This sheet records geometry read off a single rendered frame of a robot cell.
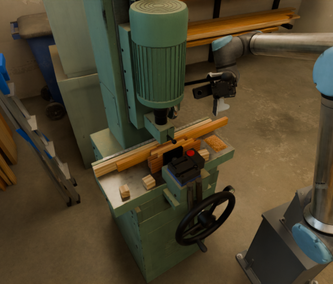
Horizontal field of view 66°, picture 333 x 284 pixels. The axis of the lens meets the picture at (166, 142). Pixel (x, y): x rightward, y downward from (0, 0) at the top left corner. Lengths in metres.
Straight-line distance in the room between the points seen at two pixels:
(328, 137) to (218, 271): 1.26
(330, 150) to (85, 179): 1.89
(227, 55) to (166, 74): 0.41
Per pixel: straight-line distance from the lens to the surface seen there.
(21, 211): 2.31
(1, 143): 2.54
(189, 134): 1.18
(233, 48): 1.18
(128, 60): 0.97
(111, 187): 1.05
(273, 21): 3.95
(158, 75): 0.84
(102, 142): 1.39
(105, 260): 1.90
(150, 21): 0.77
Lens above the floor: 1.72
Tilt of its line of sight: 43 degrees down
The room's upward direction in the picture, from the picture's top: straight up
